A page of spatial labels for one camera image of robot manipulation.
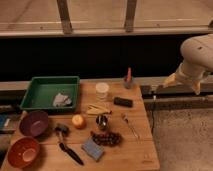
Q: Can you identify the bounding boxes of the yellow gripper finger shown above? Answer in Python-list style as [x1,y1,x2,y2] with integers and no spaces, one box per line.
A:
[192,81,200,95]
[163,73,176,88]

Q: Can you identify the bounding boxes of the purple bowl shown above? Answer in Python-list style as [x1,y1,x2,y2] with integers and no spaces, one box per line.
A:
[19,110,49,137]

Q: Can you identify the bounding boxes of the orange bowl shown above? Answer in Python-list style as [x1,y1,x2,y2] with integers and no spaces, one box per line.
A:
[7,137,40,169]

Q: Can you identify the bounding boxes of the white plastic cup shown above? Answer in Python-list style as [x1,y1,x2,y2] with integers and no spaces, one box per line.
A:
[95,82,109,100]

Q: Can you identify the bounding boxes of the blue object at left edge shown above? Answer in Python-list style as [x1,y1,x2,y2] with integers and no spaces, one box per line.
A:
[0,115,13,130]

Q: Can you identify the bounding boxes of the bunch of dark grapes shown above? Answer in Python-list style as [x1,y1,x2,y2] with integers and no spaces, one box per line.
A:
[91,132,122,147]

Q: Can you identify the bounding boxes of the small metal cup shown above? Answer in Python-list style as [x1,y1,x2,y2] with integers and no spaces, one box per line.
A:
[96,115,108,131]

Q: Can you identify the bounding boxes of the blue sponge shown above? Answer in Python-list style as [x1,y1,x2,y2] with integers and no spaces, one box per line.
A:
[81,138,104,162]

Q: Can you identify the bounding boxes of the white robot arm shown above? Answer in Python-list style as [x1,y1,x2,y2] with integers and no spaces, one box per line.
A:
[163,33,213,95]

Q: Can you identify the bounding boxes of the metal spoon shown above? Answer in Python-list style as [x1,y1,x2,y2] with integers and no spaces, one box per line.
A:
[121,114,140,139]

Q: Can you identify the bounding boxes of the green plastic tray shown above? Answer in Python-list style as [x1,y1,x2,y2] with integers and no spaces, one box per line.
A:
[20,76,80,112]

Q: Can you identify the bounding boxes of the black eraser block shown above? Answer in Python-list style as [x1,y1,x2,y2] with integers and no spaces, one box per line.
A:
[113,97,133,107]

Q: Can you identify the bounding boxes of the crumpled grey cloth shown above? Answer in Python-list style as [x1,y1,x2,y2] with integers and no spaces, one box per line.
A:
[53,93,72,107]

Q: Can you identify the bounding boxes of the apple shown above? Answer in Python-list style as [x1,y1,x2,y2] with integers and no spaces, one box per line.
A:
[72,114,86,129]

